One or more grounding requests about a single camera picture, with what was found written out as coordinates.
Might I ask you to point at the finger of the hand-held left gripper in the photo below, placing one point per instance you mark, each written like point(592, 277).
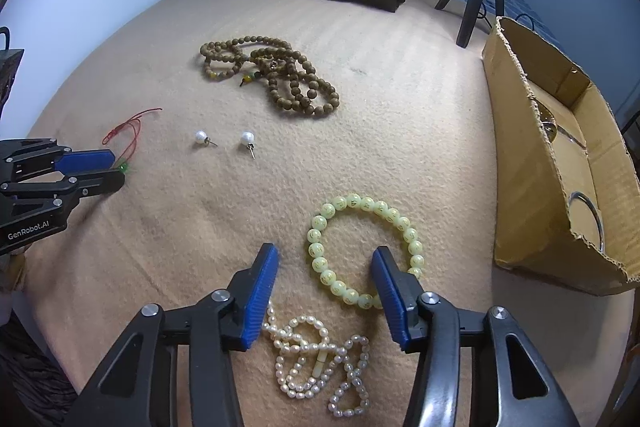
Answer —
point(85, 160)
point(100, 183)

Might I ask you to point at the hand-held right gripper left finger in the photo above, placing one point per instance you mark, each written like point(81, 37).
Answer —
point(261, 297)

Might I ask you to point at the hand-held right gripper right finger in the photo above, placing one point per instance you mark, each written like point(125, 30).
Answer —
point(392, 302)

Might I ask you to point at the white pearl stud earring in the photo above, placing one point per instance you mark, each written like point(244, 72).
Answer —
point(200, 137)
point(247, 138)

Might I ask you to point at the dark cloth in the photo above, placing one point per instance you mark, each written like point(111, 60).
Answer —
point(30, 372)

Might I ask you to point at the brown cardboard box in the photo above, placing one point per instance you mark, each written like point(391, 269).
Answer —
point(530, 187)

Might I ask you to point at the tan blanket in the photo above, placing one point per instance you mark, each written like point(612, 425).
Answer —
point(400, 117)

